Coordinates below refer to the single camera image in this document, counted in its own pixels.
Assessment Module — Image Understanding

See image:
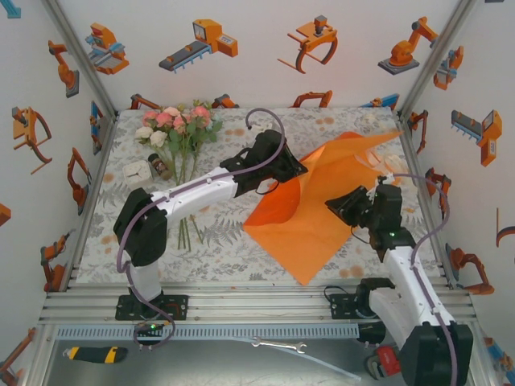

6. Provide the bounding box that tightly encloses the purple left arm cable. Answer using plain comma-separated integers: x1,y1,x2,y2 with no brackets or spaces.
116,108,287,351

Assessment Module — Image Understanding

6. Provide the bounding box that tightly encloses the pink white artificial flower bunch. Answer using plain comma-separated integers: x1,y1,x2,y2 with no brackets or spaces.
134,100,224,251

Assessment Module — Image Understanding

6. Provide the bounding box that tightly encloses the small green-lit circuit board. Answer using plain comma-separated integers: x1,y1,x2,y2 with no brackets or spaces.
134,320,167,343

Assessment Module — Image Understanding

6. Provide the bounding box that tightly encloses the orange wrapping paper sheet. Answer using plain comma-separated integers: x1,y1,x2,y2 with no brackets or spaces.
242,130,405,286

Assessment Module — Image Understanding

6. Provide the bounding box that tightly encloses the brown spice jar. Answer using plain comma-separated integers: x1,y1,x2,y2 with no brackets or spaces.
147,153,173,180

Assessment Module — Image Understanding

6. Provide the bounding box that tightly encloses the grey floral table mat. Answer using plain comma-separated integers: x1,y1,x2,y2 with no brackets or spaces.
75,106,443,285

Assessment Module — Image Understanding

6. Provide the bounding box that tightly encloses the black mounting bracket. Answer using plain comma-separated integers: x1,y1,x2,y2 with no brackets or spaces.
356,322,386,347

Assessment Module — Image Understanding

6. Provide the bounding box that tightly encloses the grey slotted cable duct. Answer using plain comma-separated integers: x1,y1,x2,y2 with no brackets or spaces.
56,324,360,340

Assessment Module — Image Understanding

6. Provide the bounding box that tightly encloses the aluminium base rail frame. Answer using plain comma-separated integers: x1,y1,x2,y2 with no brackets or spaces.
38,281,478,325

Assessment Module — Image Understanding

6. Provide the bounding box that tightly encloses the cream lace ribbon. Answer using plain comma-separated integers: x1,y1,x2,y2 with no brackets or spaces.
361,113,415,188

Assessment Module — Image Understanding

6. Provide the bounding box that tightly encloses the yellow black utility knife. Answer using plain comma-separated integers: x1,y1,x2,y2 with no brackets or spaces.
62,346,129,365

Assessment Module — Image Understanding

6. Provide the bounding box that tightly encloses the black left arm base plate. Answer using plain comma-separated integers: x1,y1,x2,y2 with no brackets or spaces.
115,294,190,322

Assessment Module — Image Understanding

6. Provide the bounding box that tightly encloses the white square table clock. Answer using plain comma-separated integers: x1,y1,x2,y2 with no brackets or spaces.
122,162,152,187

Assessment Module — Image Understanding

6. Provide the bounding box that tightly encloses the aluminium side rail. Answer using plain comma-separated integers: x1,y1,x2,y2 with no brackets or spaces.
60,112,120,293
396,114,456,290

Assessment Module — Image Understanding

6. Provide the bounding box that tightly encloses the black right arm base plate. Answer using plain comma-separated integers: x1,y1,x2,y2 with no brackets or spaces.
329,292,365,322

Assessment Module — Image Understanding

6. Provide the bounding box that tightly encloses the aluminium corner post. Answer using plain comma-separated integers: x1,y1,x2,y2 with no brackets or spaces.
39,0,118,120
397,0,479,118

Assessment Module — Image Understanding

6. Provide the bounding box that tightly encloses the red pipe wrench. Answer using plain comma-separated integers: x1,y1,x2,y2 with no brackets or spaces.
364,344,403,381

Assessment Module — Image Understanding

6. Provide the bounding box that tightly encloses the silver open-end wrench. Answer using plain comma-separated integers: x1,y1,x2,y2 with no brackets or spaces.
251,337,307,355

